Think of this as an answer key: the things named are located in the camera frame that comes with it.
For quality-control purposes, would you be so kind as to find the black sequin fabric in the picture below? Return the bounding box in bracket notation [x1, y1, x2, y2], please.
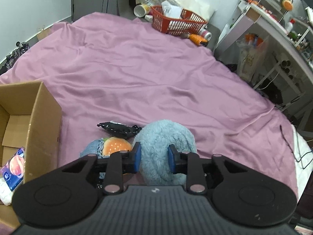
[97, 121, 142, 139]

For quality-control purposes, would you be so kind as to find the light blue plush toy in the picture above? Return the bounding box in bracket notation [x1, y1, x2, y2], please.
[134, 119, 197, 186]

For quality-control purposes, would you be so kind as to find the blue tissue pack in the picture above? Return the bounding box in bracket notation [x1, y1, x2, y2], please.
[1, 147, 25, 192]

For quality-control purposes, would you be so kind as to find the hamburger plush toy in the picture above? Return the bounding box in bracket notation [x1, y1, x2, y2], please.
[101, 137, 132, 156]

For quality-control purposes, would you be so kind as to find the blue knitted cloth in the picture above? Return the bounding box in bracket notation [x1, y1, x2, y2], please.
[79, 138, 104, 158]

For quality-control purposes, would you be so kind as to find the pink bed sheet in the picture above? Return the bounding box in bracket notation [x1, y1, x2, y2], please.
[1, 13, 300, 195]

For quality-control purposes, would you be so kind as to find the brown cardboard box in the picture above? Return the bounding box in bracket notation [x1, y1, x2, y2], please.
[1, 81, 62, 229]

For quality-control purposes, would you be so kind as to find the printed shopping bag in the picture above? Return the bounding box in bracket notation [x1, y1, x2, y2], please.
[236, 33, 268, 82]

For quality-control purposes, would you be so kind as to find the orange black tool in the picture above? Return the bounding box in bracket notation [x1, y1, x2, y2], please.
[188, 34, 209, 47]

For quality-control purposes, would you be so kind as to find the white pink bottle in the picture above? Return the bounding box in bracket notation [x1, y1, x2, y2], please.
[198, 29, 212, 41]

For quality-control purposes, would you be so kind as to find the white desk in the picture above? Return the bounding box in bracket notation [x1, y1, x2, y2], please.
[215, 0, 313, 104]

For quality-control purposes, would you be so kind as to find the red plastic basket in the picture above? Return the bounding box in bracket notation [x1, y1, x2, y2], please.
[151, 6, 208, 36]

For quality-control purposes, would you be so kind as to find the small brown paper bag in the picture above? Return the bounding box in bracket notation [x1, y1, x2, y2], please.
[37, 27, 51, 41]

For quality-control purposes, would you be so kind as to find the white paper cup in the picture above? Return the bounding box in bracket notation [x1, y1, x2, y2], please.
[133, 4, 150, 18]

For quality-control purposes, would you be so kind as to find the black cable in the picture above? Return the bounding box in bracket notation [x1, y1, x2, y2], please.
[278, 124, 313, 170]

